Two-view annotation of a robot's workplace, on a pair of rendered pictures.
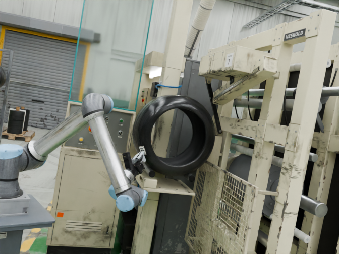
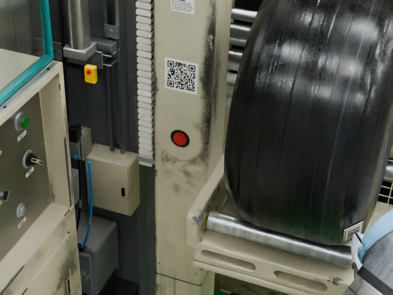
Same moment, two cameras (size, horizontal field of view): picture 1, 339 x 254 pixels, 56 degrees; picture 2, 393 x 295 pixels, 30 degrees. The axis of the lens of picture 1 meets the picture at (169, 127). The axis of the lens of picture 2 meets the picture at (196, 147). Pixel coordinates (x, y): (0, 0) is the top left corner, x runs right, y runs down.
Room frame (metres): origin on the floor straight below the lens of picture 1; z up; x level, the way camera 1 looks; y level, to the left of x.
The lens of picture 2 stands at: (1.72, 1.20, 1.99)
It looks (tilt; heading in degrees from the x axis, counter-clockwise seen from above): 35 degrees down; 305
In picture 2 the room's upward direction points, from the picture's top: 2 degrees clockwise
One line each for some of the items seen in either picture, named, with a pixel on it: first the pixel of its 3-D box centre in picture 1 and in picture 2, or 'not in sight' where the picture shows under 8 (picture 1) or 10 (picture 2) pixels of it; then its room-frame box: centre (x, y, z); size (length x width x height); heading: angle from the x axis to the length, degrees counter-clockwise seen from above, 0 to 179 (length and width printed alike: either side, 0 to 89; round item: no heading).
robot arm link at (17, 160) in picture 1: (8, 160); not in sight; (1.85, 0.89, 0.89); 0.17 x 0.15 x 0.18; 165
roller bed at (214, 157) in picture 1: (206, 151); (255, 54); (2.62, -0.33, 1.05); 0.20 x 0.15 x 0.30; 16
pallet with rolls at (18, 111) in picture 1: (17, 121); not in sight; (8.15, 3.83, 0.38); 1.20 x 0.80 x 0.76; 18
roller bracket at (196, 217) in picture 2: not in sight; (221, 182); (2.47, 0.02, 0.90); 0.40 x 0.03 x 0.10; 106
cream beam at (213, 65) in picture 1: (230, 65); not in sight; (2.26, -0.35, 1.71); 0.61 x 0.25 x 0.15; 16
